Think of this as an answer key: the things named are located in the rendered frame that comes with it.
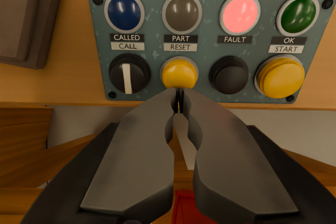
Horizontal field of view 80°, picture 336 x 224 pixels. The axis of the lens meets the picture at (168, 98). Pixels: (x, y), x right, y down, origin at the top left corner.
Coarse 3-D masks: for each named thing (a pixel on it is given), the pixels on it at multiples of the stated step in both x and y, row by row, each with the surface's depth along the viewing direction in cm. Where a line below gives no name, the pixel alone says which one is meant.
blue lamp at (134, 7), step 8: (112, 0) 12; (120, 0) 12; (128, 0) 12; (112, 8) 12; (120, 8) 12; (128, 8) 12; (136, 8) 12; (112, 16) 12; (120, 16) 12; (128, 16) 12; (136, 16) 12; (120, 24) 12; (128, 24) 12; (136, 24) 13
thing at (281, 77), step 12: (276, 60) 13; (288, 60) 13; (264, 72) 14; (276, 72) 13; (288, 72) 13; (300, 72) 13; (264, 84) 14; (276, 84) 14; (288, 84) 14; (300, 84) 14; (276, 96) 14
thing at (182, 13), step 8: (176, 0) 12; (184, 0) 12; (192, 0) 12; (168, 8) 12; (176, 8) 12; (184, 8) 12; (192, 8) 12; (168, 16) 12; (176, 16) 12; (184, 16) 12; (192, 16) 12; (176, 24) 12; (184, 24) 12; (192, 24) 12
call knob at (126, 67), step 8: (120, 64) 13; (128, 64) 13; (136, 64) 13; (112, 72) 13; (120, 72) 13; (128, 72) 13; (136, 72) 13; (144, 72) 14; (112, 80) 14; (120, 80) 14; (128, 80) 13; (136, 80) 14; (144, 80) 14; (120, 88) 14; (128, 88) 14; (136, 88) 14
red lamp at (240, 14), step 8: (232, 0) 12; (240, 0) 12; (248, 0) 12; (232, 8) 12; (240, 8) 12; (248, 8) 12; (256, 8) 12; (224, 16) 12; (232, 16) 12; (240, 16) 12; (248, 16) 12; (224, 24) 12; (232, 24) 12; (240, 24) 12; (248, 24) 12
